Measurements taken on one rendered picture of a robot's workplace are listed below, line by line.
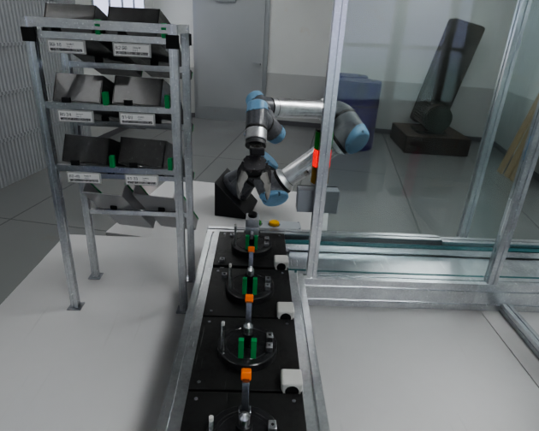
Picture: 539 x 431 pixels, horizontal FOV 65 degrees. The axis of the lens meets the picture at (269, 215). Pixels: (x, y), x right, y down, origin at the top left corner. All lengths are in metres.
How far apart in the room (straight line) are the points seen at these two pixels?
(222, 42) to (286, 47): 1.12
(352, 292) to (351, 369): 0.28
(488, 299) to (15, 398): 1.35
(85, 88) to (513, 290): 1.39
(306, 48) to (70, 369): 7.11
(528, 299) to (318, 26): 6.70
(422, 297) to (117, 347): 0.93
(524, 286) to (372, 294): 0.48
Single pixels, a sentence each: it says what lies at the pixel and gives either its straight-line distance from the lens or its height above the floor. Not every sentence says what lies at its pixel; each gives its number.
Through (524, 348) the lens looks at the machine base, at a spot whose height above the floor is 0.86.
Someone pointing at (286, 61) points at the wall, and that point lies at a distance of 7.89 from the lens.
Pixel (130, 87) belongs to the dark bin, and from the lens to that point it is 1.19.
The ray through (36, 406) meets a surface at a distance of 1.17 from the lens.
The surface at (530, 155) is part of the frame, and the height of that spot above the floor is 1.38.
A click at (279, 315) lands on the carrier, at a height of 0.98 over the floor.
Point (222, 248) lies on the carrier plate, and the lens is 1.45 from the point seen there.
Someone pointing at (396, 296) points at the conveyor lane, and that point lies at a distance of 1.43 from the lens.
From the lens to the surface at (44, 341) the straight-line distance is 1.34.
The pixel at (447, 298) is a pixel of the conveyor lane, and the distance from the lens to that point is 1.49.
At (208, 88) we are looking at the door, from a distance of 8.19.
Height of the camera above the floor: 1.67
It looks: 24 degrees down
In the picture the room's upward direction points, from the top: 3 degrees clockwise
